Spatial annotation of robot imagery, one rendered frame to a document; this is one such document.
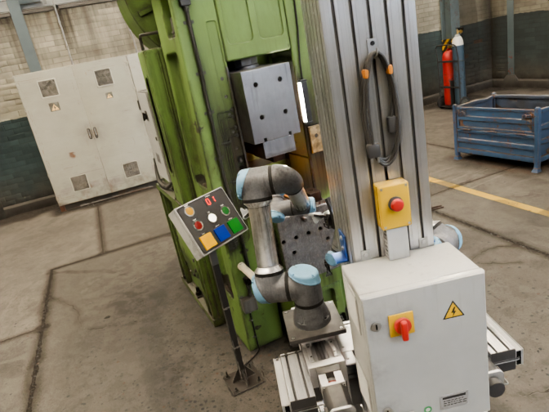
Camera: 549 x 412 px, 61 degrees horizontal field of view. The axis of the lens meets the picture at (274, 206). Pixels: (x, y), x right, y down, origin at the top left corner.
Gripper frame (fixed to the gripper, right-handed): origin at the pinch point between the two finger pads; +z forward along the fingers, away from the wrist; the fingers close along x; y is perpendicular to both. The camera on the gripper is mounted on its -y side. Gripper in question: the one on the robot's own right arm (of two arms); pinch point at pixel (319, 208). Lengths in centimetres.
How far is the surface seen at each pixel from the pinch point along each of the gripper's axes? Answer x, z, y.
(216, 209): -51, 18, -11
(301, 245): -3.4, 24.8, 29.5
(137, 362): -113, 87, 100
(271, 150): -8.2, 30.7, -30.7
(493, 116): 342, 182, 41
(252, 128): -17, 31, -46
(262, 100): -8, 31, -59
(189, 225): -69, 10, -11
